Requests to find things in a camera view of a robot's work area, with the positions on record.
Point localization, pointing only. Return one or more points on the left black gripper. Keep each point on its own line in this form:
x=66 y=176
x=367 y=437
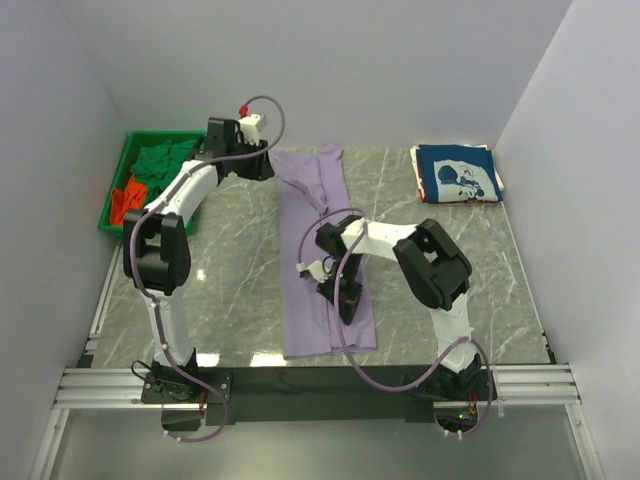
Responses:
x=262 y=168

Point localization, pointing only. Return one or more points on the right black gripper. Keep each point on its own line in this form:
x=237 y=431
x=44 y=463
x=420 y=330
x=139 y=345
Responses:
x=347 y=300

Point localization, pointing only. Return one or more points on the purple t shirt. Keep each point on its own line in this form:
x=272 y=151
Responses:
x=310 y=185

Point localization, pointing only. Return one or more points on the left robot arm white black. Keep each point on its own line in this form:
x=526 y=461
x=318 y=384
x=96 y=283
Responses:
x=156 y=254

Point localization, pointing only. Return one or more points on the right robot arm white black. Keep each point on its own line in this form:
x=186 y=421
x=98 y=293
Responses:
x=437 y=273

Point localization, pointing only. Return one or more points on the green t shirt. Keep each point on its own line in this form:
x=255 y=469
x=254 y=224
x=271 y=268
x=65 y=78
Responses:
x=157 y=166

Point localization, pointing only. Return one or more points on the orange t shirt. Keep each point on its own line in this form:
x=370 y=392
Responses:
x=132 y=196

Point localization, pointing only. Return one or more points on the white folded t shirt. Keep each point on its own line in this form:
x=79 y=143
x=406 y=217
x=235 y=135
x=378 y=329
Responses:
x=417 y=173

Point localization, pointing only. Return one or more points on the navy printed folded t shirt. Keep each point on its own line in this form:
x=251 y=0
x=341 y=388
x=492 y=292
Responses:
x=454 y=173

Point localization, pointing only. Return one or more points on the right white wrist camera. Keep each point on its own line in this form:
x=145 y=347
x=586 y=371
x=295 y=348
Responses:
x=316 y=270

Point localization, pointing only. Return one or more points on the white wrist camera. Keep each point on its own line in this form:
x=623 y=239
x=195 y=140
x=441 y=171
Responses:
x=316 y=270
x=251 y=127

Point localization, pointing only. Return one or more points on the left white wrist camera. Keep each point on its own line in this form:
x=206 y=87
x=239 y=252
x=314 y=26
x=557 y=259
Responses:
x=251 y=127

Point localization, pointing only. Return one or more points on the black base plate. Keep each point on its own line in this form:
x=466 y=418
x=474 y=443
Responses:
x=263 y=394

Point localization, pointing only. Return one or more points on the aluminium rail frame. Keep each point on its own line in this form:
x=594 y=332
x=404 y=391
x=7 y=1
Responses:
x=250 y=333

